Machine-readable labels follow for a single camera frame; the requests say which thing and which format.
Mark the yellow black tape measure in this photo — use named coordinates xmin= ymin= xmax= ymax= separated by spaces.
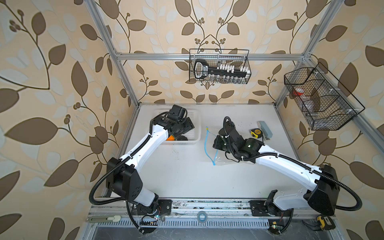
xmin=250 ymin=128 xmax=264 ymax=139

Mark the red capped clear container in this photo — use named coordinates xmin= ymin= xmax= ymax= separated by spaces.
xmin=292 ymin=88 xmax=305 ymax=97

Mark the yellow tape measure on rail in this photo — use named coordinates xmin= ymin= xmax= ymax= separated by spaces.
xmin=317 ymin=215 xmax=336 ymax=231

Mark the clear zip top bag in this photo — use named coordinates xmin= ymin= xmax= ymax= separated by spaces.
xmin=204 ymin=127 xmax=254 ymax=166

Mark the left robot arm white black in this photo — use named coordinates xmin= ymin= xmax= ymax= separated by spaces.
xmin=89 ymin=105 xmax=195 ymax=211

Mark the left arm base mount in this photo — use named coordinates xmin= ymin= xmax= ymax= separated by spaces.
xmin=132 ymin=199 xmax=173 ymax=216

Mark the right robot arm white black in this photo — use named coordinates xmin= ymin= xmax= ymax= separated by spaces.
xmin=213 ymin=117 xmax=363 ymax=216

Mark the blue tape roll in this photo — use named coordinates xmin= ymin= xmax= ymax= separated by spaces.
xmin=197 ymin=211 xmax=208 ymax=224

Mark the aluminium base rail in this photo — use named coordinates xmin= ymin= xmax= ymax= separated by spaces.
xmin=85 ymin=197 xmax=338 ymax=230

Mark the grey blue box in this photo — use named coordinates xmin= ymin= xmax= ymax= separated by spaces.
xmin=258 ymin=121 xmax=273 ymax=140

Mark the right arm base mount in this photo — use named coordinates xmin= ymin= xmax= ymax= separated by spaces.
xmin=249 ymin=200 xmax=292 ymax=217

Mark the black tool with white pieces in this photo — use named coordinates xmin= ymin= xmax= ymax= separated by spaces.
xmin=192 ymin=59 xmax=252 ymax=79

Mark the black wire basket wall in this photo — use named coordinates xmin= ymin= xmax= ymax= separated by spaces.
xmin=189 ymin=48 xmax=252 ymax=85
xmin=284 ymin=62 xmax=366 ymax=131

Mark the white handled tool on rail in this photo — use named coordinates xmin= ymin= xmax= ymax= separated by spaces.
xmin=86 ymin=215 xmax=122 ymax=223

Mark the black wire basket back wall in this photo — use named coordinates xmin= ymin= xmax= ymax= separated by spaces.
xmin=189 ymin=48 xmax=252 ymax=85

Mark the black wire basket right wall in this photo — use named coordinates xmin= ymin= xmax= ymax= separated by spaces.
xmin=284 ymin=62 xmax=366 ymax=131

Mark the white plastic basket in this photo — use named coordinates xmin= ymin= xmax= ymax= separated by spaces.
xmin=152 ymin=105 xmax=201 ymax=145

